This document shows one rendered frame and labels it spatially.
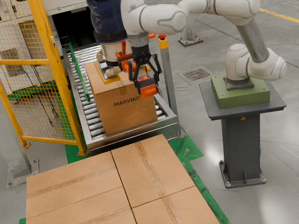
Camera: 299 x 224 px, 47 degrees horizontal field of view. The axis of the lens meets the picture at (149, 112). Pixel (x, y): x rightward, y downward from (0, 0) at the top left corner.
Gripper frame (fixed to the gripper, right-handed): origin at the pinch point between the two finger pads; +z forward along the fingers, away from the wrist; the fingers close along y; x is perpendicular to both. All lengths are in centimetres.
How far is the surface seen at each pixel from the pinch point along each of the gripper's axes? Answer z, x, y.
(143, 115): 60, -73, -9
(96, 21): -21, -53, 10
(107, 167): 73, -44, 27
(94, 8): -28, -52, 9
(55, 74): 39, -145, 45
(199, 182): 127, -56, -40
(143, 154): 73, -46, 2
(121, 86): 32, -73, 2
